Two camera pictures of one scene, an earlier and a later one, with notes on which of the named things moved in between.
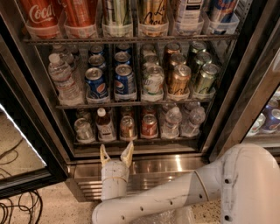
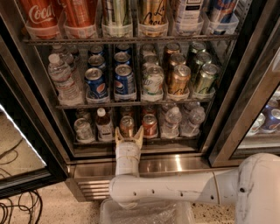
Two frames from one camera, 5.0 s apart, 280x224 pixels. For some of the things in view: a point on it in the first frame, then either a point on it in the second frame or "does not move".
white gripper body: x=115 y=169 → x=128 y=150
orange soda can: x=127 y=129 does not move
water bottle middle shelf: x=67 y=87 does not move
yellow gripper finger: x=128 y=154 → x=139 y=136
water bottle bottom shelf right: x=196 y=117 does not move
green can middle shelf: x=206 y=79 does not move
